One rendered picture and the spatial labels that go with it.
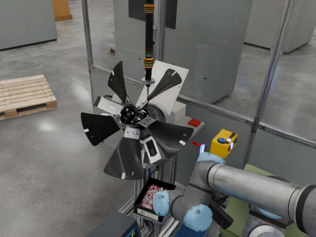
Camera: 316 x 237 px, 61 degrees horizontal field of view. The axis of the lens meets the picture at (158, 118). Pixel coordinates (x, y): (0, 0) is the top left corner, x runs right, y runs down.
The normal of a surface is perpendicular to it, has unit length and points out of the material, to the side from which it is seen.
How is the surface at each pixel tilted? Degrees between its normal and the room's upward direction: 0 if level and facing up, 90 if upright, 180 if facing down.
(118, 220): 15
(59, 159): 0
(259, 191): 61
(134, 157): 48
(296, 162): 90
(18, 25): 90
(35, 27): 90
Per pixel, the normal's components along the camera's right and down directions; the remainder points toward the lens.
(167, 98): -0.42, -0.22
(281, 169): -0.58, 0.42
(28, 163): 0.04, -0.84
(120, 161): 0.14, -0.11
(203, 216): 0.52, 0.07
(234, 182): -0.81, -0.33
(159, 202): -0.85, -0.06
